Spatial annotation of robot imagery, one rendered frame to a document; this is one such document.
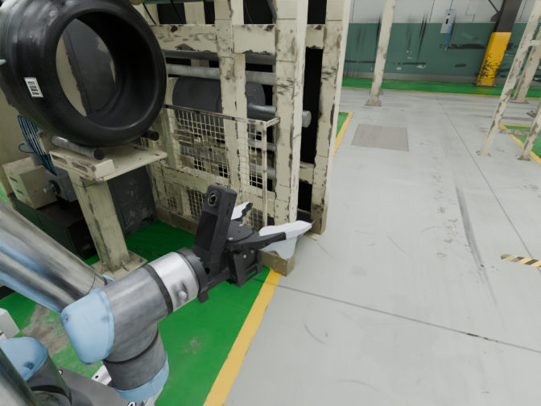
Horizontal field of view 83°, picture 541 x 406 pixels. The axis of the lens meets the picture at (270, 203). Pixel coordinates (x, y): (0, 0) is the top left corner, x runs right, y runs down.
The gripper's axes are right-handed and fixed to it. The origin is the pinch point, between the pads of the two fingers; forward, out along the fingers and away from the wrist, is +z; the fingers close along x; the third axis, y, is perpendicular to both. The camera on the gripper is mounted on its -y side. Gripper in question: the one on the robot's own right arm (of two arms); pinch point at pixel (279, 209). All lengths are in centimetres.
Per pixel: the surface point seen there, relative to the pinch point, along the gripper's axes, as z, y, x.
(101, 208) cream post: 1, 40, -145
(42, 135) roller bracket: -14, -5, -133
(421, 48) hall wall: 908, -16, -332
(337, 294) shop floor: 82, 102, -43
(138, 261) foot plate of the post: 12, 86, -150
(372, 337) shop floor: 70, 106, -15
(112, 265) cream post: -4, 79, -149
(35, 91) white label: -15, -23, -95
